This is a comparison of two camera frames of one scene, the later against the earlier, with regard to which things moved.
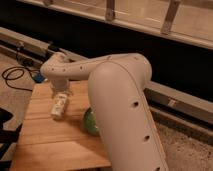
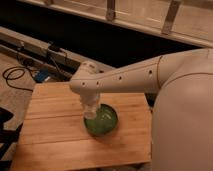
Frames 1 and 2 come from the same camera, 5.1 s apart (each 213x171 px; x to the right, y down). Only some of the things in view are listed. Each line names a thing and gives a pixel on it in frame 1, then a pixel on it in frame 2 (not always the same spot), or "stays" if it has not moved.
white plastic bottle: (60, 101) → (90, 111)
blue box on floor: (38, 77) stays
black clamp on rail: (54, 48) stays
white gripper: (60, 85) → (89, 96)
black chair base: (7, 137) stays
